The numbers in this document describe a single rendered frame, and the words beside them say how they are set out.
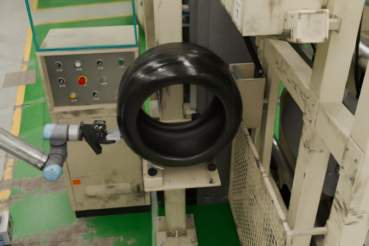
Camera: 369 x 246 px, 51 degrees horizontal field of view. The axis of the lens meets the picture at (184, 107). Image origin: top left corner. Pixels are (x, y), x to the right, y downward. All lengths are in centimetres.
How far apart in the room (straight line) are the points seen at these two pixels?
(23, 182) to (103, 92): 132
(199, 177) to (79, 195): 109
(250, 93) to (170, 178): 59
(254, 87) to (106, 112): 91
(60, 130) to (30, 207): 142
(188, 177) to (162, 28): 73
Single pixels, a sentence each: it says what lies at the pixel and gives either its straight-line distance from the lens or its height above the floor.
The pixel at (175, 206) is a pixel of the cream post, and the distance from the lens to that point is 250.
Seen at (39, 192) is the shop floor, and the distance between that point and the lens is 324.
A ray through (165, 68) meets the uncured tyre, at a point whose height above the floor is 142.
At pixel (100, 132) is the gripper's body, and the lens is 178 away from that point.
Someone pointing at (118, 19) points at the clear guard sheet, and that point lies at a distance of 213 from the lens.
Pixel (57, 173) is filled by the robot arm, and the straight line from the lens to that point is 174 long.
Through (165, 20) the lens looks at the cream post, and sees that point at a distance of 184.
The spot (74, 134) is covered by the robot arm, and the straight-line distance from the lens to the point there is 179.
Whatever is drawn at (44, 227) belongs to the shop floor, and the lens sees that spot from 296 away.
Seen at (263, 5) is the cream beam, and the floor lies 173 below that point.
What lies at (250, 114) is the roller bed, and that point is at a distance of 206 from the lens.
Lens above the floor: 207
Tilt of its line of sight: 31 degrees down
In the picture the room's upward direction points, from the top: 1 degrees counter-clockwise
